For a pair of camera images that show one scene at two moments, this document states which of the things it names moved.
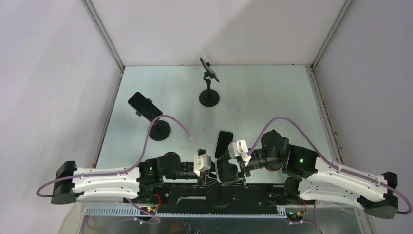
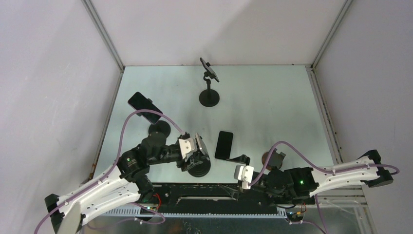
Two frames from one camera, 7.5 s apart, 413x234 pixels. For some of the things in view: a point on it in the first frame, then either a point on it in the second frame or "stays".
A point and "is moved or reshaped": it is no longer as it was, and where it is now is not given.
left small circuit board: (151, 209) stays
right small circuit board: (296, 216) stays
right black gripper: (243, 171) → (236, 194)
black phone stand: (221, 196) is moved or reshaped
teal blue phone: (224, 138) stays
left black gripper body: (202, 174) → (181, 164)
